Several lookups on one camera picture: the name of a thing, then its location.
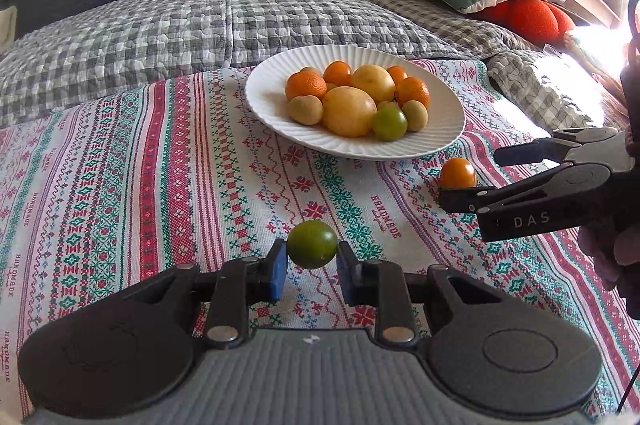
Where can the red plush cushion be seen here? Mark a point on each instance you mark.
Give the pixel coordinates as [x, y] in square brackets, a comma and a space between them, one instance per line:
[537, 21]

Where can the orange mandarin right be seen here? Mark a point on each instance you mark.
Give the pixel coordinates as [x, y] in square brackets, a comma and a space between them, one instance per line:
[413, 89]

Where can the right hand purple glove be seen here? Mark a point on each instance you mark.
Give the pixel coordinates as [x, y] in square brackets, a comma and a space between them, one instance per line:
[613, 245]

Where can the green tomato on plate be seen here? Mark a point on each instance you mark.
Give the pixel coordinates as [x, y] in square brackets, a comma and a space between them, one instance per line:
[389, 124]

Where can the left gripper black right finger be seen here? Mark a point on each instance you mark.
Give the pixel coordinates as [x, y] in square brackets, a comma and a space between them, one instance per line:
[381, 285]

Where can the small yellow-brown fruit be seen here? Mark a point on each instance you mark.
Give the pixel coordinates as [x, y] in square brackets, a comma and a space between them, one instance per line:
[387, 104]

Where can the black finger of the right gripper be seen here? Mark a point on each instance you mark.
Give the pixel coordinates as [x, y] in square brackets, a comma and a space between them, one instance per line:
[534, 152]

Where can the small orange fruit back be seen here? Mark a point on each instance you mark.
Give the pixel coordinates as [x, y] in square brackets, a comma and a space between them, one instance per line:
[338, 73]

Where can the cream white blanket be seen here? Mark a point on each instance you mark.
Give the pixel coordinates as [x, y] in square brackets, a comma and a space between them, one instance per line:
[8, 19]

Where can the large yellow fruit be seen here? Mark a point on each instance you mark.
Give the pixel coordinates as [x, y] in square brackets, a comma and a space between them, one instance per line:
[375, 81]
[348, 112]

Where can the small brown fruit back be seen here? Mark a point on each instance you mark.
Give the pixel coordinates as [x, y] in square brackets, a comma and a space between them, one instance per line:
[416, 114]

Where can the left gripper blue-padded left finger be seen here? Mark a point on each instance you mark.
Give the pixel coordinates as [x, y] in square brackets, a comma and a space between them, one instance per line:
[235, 287]

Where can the orange tomato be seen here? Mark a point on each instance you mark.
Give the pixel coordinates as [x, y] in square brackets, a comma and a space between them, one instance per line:
[397, 73]
[457, 173]

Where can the small brown fruit front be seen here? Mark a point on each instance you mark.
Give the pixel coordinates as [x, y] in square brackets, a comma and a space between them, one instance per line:
[306, 110]

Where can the orange mandarin left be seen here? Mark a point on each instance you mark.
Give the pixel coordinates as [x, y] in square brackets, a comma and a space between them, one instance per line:
[305, 83]

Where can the grey checkered quilt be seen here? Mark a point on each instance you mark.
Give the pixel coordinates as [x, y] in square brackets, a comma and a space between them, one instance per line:
[128, 44]

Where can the red green patterned tablecloth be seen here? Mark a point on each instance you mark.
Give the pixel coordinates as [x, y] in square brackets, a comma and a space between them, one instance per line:
[108, 193]

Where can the white ribbed plate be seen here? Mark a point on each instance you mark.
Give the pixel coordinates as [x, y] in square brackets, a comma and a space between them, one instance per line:
[264, 91]

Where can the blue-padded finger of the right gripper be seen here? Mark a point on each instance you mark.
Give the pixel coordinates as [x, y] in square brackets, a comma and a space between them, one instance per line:
[466, 201]

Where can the large yellow fruit front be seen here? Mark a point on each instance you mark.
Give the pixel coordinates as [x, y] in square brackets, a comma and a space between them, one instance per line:
[348, 112]

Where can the orange mandarin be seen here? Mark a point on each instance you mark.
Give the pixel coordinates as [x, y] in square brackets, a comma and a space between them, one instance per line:
[413, 89]
[305, 83]

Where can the green tomato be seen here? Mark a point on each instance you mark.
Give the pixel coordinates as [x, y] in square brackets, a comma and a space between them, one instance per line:
[389, 124]
[312, 244]

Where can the large yellow fruit back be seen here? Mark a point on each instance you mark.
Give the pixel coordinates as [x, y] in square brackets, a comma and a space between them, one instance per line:
[375, 81]

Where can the small brown fruit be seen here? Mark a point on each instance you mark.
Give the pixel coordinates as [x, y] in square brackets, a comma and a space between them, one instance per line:
[416, 114]
[306, 110]

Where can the beige checkered quilt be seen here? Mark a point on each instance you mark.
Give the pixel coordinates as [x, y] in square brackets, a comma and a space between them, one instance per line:
[550, 87]

